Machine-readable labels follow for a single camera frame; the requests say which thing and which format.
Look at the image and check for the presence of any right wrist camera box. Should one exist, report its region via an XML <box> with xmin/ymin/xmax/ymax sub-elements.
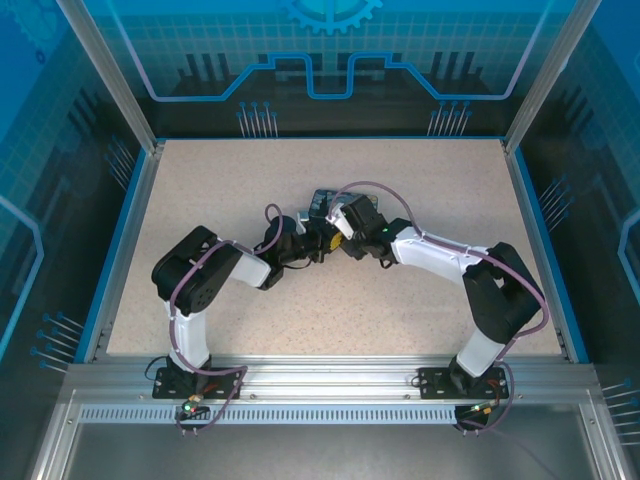
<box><xmin>325</xmin><ymin>202</ymin><xmax>357</xmax><ymax>239</ymax></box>

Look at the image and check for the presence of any slotted cable duct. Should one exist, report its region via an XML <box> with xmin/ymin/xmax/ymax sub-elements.
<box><xmin>78</xmin><ymin>405</ymin><xmax>461</xmax><ymax>424</ymax></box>

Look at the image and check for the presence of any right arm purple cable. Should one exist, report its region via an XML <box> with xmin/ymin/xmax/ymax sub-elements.
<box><xmin>327</xmin><ymin>181</ymin><xmax>549</xmax><ymax>437</ymax></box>

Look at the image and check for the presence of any aluminium mounting rail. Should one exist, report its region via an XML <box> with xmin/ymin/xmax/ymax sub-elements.
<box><xmin>67</xmin><ymin>355</ymin><xmax>599</xmax><ymax>402</ymax></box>

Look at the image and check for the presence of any aluminium frame post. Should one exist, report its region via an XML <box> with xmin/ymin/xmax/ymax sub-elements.
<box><xmin>56</xmin><ymin>0</ymin><xmax>167</xmax><ymax>152</ymax></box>
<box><xmin>503</xmin><ymin>0</ymin><xmax>604</xmax><ymax>152</ymax></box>

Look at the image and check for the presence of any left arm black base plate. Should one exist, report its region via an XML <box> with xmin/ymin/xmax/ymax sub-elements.
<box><xmin>152</xmin><ymin>367</ymin><xmax>245</xmax><ymax>401</ymax></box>

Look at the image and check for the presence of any aluminium table side rail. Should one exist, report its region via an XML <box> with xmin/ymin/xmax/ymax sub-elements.
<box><xmin>82</xmin><ymin>141</ymin><xmax>166</xmax><ymax>364</ymax></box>
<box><xmin>501</xmin><ymin>139</ymin><xmax>576</xmax><ymax>362</ymax></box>

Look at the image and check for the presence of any starry night painted box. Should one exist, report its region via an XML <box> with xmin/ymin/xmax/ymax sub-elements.
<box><xmin>308</xmin><ymin>187</ymin><xmax>384</xmax><ymax>221</ymax></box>

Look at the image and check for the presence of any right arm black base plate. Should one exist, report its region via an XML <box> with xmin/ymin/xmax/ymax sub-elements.
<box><xmin>417</xmin><ymin>366</ymin><xmax>510</xmax><ymax>401</ymax></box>

